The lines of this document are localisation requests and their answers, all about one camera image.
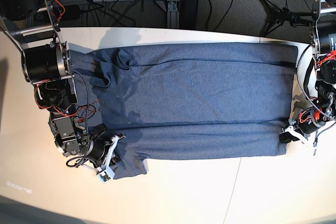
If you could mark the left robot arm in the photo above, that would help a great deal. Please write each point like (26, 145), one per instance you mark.
(318, 85)

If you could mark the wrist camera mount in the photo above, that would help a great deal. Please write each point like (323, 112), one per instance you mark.
(104, 172)
(298, 136)

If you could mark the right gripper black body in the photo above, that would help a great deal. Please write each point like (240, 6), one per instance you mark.
(97, 151)

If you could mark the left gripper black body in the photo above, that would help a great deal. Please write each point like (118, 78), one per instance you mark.
(309, 126)

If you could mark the black power adapter brick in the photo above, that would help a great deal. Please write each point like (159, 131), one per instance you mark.
(188, 14)

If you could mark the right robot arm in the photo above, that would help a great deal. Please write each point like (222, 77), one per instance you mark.
(33, 27)

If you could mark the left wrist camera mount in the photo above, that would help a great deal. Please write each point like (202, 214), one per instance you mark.
(298, 136)

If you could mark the black tripod stand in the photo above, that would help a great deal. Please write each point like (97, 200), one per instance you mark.
(276, 17)

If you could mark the aluminium frame post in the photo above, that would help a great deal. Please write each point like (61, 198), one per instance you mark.
(172, 13)

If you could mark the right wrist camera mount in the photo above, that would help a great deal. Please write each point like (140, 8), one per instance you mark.
(104, 172)

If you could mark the blue grey T-shirt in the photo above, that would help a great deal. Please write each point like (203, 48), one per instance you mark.
(189, 101)

